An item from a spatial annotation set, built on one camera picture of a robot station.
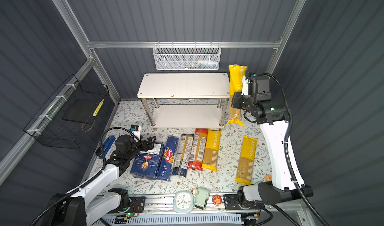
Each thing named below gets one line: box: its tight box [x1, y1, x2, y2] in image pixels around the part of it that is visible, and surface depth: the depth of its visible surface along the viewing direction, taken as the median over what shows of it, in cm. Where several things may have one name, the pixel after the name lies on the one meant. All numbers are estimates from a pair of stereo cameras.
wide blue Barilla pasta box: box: [130, 143, 165, 180], surface depth 82 cm
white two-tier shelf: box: [137, 73, 230, 129], surface depth 88 cm
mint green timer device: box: [193, 186, 211, 210], surface depth 73 cm
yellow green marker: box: [92, 98, 105, 117], surface depth 80 cm
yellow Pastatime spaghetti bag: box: [201, 129, 222, 172], surface depth 93 cm
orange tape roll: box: [265, 174, 273, 182], surface depth 83 cm
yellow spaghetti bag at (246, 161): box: [235, 135, 259, 185], surface depth 88 cm
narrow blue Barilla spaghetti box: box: [156, 135, 179, 182], surface depth 87 cm
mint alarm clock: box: [173, 190, 194, 214], surface depth 74 cm
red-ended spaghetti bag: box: [187, 128, 209, 171], surface depth 92 cm
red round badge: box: [212, 194, 223, 206], surface depth 77 cm
